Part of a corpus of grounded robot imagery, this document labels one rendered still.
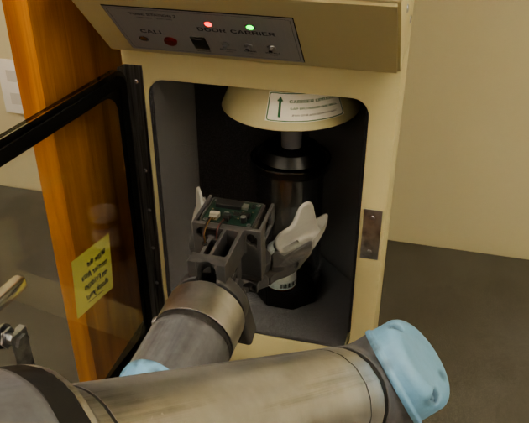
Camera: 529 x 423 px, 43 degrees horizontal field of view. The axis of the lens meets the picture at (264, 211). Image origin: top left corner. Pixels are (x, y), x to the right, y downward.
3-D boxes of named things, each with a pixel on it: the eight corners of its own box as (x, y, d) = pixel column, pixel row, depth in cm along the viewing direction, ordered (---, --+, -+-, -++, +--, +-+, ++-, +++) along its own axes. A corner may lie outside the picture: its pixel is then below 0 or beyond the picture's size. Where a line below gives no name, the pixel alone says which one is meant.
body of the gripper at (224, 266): (279, 200, 69) (245, 272, 59) (279, 266, 74) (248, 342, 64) (208, 190, 70) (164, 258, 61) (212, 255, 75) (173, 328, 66)
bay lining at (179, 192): (222, 227, 117) (214, 23, 99) (371, 248, 111) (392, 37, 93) (169, 315, 96) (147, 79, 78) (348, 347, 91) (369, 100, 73)
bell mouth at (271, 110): (243, 75, 95) (243, 36, 92) (369, 86, 91) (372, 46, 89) (201, 123, 81) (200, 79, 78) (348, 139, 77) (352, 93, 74)
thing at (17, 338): (39, 369, 68) (29, 326, 65) (25, 384, 66) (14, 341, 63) (23, 365, 68) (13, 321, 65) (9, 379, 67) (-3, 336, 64)
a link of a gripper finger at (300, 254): (321, 247, 72) (256, 280, 68) (320, 258, 73) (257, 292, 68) (292, 227, 75) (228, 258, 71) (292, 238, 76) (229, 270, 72)
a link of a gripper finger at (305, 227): (346, 191, 73) (281, 222, 68) (343, 236, 76) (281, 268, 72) (327, 180, 75) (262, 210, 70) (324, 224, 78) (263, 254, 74)
